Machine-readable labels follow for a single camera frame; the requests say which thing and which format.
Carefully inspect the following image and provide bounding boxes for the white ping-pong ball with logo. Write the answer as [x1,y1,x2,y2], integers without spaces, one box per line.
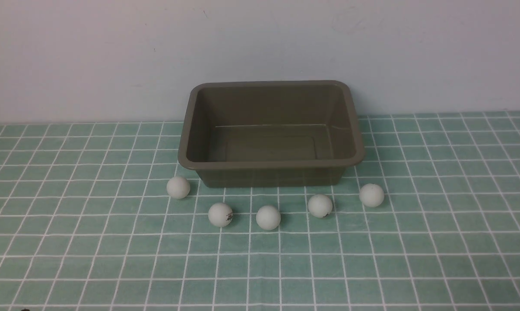
[207,203,234,228]

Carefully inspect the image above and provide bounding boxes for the white ping-pong ball marked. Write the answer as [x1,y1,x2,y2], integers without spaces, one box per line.
[307,194,333,219]

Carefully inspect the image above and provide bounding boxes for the olive brown plastic bin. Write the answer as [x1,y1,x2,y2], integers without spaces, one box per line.
[178,80,365,188]

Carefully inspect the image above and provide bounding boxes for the green checked tablecloth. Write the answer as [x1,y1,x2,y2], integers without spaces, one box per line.
[0,111,520,311]

